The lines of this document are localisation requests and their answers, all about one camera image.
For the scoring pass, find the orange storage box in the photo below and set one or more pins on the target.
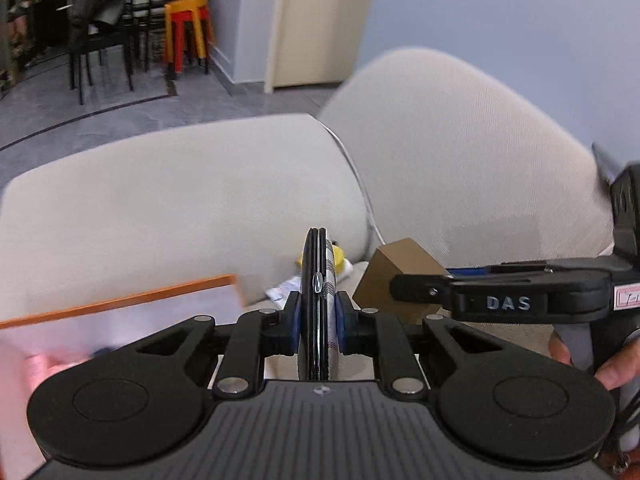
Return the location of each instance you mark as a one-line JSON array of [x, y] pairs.
[[36, 346]]

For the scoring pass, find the yellow tape measure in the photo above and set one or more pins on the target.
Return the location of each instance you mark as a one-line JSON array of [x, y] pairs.
[[338, 258]]

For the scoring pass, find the cream door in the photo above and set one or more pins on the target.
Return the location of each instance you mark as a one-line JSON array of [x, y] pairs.
[[314, 42]]

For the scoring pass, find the beige sofa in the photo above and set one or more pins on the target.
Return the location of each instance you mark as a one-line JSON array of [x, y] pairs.
[[417, 144]]

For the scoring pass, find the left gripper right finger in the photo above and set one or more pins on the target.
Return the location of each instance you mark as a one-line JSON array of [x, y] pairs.
[[383, 338]]

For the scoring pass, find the black dining chair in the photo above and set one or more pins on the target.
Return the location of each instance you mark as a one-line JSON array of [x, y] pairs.
[[127, 25]]

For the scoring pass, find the person right hand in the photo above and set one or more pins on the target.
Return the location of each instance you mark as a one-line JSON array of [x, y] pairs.
[[614, 373]]

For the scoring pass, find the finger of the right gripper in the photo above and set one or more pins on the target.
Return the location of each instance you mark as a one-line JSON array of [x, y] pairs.
[[534, 297], [505, 267]]

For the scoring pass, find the yellow red stacked stools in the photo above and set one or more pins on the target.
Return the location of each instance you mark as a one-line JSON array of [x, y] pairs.
[[189, 34]]

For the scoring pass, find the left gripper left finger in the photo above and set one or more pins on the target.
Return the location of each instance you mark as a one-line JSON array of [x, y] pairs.
[[255, 337]]

